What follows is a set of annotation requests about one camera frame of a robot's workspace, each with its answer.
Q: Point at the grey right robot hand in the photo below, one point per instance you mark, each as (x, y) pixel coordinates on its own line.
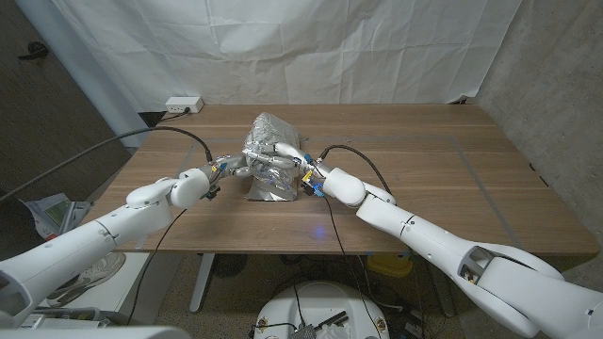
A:
(287, 153)

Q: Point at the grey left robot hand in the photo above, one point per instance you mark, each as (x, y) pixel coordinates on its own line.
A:
(231, 164)

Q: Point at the crinkled aluminum foil sheet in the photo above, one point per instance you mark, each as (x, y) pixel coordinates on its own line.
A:
(273, 132)

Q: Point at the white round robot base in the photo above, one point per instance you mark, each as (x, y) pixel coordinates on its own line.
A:
(325, 306)

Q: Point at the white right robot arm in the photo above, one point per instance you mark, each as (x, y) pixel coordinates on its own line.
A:
(447, 254)

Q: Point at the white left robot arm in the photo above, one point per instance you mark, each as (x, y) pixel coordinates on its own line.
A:
(94, 235)

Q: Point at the white power strip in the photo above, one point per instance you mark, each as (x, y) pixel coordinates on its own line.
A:
(184, 104)

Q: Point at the white creased backdrop sheet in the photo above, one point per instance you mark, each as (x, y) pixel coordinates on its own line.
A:
(292, 52)

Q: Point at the white table leg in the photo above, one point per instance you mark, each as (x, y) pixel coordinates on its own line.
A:
(202, 282)

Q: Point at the yellow plastic container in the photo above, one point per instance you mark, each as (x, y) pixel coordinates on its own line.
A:
(390, 266)

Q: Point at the pile of boxes and papers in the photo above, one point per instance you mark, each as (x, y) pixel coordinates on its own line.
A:
(59, 212)

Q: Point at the white sneaker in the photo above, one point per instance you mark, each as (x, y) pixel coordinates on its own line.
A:
(92, 278)

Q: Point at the grey table leg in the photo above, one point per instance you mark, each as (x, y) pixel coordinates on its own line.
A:
(440, 294)

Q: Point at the person in dark clothing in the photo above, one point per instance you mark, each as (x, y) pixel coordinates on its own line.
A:
(14, 230)

